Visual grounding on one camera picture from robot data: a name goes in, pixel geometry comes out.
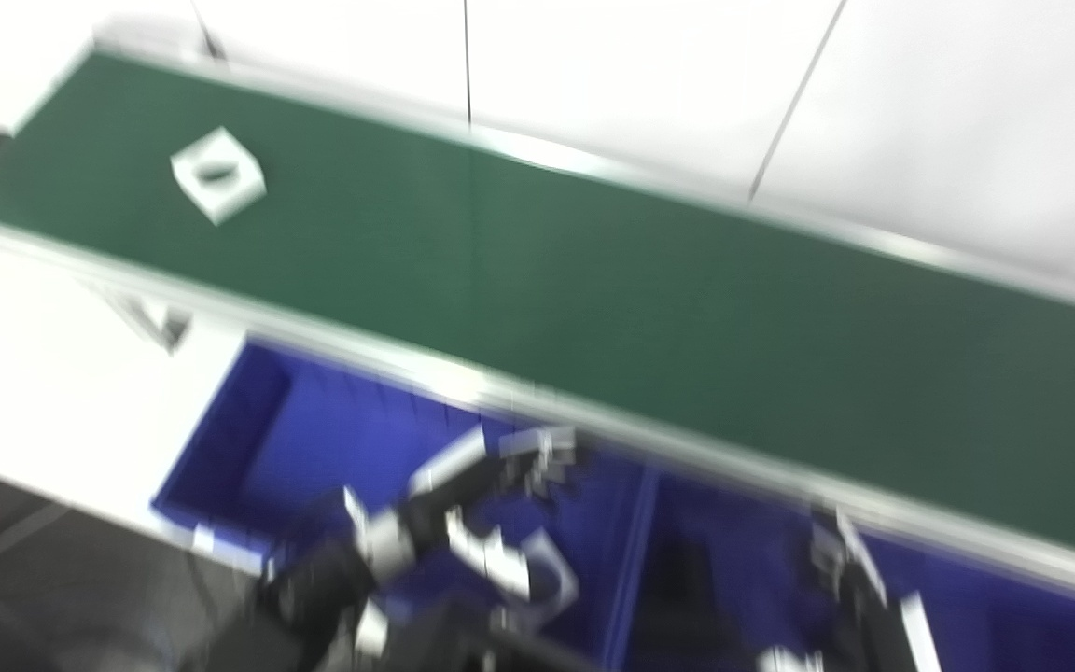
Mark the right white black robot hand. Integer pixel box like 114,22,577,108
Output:
756,504,945,672

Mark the white block part with hole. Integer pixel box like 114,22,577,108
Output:
169,126,269,227

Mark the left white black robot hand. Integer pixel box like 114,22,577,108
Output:
407,424,585,628

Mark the blue plastic bin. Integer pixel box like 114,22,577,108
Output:
601,467,1075,672
149,336,658,672

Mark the green conveyor belt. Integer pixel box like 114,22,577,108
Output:
0,37,1075,609

